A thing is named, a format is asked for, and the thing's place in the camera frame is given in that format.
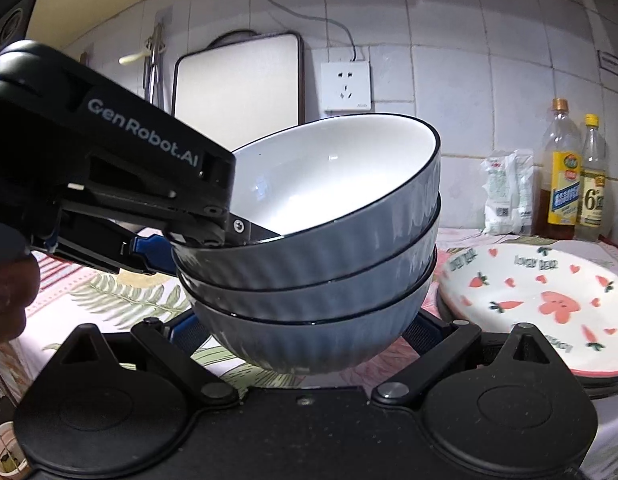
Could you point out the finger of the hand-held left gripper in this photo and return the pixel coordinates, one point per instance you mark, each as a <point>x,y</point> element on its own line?
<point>149,252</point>
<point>241,227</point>

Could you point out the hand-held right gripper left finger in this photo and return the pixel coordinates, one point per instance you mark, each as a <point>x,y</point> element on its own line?
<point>181,335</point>

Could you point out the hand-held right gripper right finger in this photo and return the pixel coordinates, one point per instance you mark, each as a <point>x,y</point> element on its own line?
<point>426,332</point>

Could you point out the white ribbed bowl dark rim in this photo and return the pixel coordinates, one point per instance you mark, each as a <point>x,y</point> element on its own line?
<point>339,295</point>
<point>314,345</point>
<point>339,175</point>

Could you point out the pink heart rabbit plate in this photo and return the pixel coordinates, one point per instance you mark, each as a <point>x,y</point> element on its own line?
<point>539,300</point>

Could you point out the person's left hand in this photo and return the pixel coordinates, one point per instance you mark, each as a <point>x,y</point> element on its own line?
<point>9,300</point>

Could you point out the floral tablecloth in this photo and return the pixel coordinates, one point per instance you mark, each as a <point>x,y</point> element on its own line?
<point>114,295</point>

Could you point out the white rice spoon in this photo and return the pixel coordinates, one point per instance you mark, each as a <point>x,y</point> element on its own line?
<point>134,56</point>

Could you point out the white cutting board dark rim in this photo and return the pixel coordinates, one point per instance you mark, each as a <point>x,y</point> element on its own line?
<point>239,80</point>

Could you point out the white seasoning packet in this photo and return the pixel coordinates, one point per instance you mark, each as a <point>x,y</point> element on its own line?
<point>499,195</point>

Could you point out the clear seasoning packet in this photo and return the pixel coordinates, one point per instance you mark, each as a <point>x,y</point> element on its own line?
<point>526,185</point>

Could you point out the oil bottle yellow label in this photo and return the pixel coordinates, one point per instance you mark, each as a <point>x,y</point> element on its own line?
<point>561,180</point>

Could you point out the paper cup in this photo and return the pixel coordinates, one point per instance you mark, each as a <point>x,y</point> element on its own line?
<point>6,450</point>

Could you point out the vinegar bottle yellow cap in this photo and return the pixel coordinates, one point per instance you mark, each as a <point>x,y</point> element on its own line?
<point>593,185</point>

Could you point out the white wall socket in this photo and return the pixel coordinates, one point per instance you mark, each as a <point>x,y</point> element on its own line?
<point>346,85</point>

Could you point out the dark wall label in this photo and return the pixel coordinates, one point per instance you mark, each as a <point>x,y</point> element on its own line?
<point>614,65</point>

